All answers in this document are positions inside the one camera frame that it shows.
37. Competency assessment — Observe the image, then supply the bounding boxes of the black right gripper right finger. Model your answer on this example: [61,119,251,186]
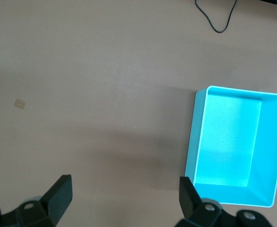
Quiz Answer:
[175,176,271,227]

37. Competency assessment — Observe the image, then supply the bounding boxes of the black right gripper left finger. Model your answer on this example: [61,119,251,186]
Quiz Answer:
[0,174,72,227]

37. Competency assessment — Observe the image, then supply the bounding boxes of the teal plastic bin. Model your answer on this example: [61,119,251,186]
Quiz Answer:
[184,85,277,208]

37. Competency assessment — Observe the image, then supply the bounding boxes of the small brown tape patch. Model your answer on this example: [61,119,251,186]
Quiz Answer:
[13,98,27,110]

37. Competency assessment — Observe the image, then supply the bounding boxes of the thin black looped cable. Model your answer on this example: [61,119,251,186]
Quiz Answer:
[194,0,239,34]

